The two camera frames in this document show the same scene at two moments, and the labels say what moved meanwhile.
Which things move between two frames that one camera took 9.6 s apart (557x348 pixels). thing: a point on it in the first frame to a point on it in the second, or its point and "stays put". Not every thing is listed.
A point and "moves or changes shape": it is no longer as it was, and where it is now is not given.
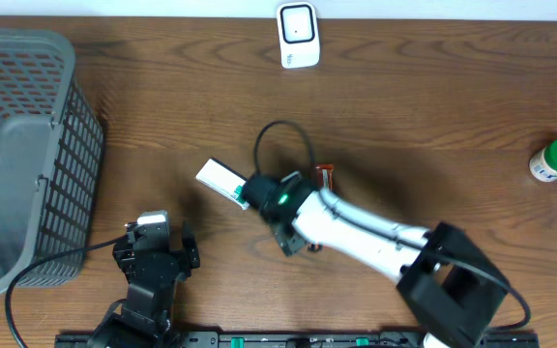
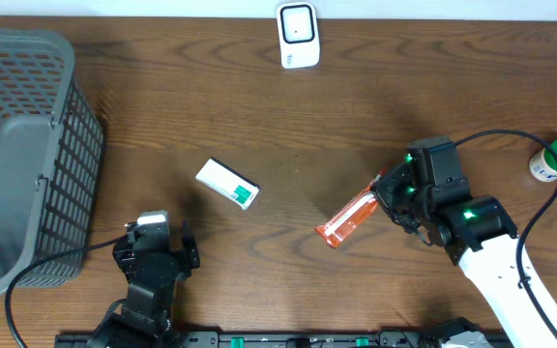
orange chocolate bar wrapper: (325, 174) moves or changes shape
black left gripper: (126, 255) stays put
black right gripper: (289, 248) to (384, 189)
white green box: (226, 180) stays put
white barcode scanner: (299, 35) stays put
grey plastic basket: (36, 145) stays put
